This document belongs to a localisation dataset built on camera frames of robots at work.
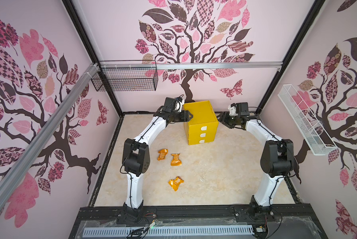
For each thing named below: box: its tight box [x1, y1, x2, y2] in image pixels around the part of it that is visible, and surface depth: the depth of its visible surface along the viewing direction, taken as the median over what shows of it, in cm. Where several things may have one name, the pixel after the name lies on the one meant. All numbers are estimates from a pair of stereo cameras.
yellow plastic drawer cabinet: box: [182, 100, 219, 145], surface depth 92 cm
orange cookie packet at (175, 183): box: [168, 175, 185, 192], surface depth 85 cm
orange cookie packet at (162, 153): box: [157, 148, 169, 161], surface depth 97 cm
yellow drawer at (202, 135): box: [188, 131, 218, 140], surface depth 94 cm
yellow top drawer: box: [188, 121, 219, 132], surface depth 89 cm
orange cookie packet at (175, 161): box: [170, 152, 182, 166], surface depth 94 cm
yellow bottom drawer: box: [188, 137, 217, 146], surface depth 99 cm
